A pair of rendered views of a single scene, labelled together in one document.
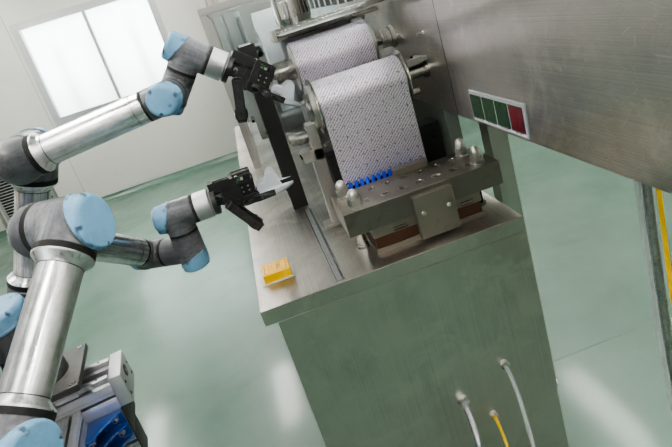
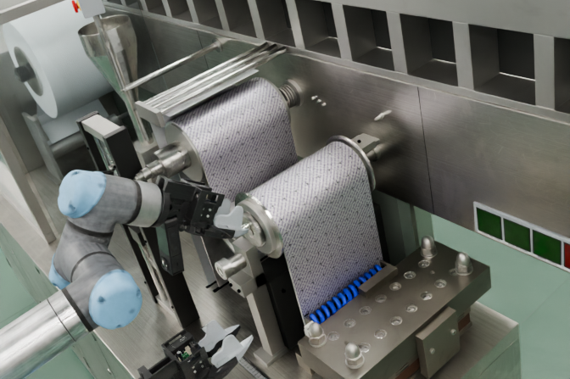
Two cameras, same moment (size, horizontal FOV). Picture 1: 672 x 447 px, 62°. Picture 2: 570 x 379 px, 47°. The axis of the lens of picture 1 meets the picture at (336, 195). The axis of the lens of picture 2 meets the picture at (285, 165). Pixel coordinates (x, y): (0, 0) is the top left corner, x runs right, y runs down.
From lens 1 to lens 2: 0.78 m
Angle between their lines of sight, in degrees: 26
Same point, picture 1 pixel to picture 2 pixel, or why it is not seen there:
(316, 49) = (221, 131)
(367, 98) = (329, 209)
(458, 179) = (456, 298)
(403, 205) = (408, 347)
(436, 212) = (442, 345)
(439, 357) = not seen: outside the picture
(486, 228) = (490, 348)
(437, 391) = not seen: outside the picture
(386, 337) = not seen: outside the picture
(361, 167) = (321, 291)
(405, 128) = (365, 231)
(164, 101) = (124, 308)
